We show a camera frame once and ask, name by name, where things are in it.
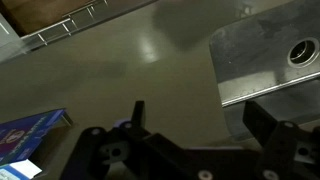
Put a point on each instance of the stainless steel sink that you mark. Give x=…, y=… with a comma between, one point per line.
x=267, y=51

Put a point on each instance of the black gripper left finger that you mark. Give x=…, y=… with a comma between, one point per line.
x=97, y=149

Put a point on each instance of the blue snack box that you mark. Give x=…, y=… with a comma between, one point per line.
x=29, y=144

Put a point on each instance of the cabinet drawer handle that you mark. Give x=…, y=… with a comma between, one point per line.
x=52, y=32

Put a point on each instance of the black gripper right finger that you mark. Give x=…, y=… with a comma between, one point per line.
x=288, y=152

